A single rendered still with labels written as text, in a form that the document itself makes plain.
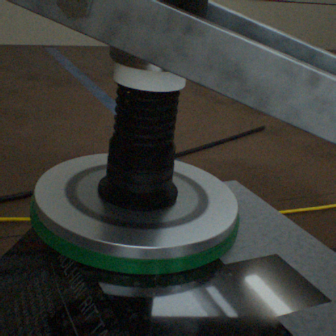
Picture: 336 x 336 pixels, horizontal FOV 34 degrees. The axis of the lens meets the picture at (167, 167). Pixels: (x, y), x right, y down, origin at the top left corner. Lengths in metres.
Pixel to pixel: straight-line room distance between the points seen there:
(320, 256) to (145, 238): 0.19
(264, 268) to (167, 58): 0.22
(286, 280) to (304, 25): 5.85
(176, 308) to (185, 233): 0.08
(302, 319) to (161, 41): 0.26
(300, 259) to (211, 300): 0.12
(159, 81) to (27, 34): 4.52
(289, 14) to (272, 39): 5.61
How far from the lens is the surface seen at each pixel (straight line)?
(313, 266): 0.56
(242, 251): 0.56
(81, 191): 0.57
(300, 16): 6.27
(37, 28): 5.01
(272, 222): 0.62
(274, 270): 0.54
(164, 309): 0.46
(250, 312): 0.48
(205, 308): 0.47
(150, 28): 0.46
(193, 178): 0.63
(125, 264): 0.49
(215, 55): 0.46
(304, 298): 0.51
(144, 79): 0.50
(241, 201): 0.65
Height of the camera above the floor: 1.09
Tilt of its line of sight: 24 degrees down
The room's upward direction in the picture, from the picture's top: 7 degrees clockwise
